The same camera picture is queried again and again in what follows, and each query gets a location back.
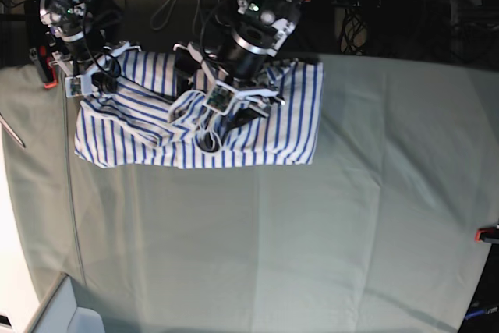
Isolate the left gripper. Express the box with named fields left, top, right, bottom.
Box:
left=173, top=42, right=285, bottom=115

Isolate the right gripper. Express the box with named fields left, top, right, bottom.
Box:
left=52, top=39, right=141, bottom=83

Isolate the blue white striped t-shirt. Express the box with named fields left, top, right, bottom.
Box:
left=74, top=51, right=324, bottom=169

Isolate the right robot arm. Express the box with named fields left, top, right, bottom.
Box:
left=39, top=0, right=125, bottom=93

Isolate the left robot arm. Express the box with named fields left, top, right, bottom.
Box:
left=179, top=0, right=305, bottom=115

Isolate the red clamp at left corner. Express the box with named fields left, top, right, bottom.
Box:
left=29, top=45, right=58, bottom=90

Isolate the metal bar at left edge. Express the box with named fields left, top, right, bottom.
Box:
left=0, top=114, right=26, bottom=149

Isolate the green table cloth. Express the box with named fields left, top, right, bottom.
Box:
left=1, top=55, right=498, bottom=332

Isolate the white bin at bottom left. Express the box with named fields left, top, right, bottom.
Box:
left=24, top=272, right=105, bottom=333

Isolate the red clamp at right edge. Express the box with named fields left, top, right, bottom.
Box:
left=475, top=226, right=499, bottom=245

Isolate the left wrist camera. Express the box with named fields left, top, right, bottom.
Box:
left=203, top=84, right=235, bottom=115

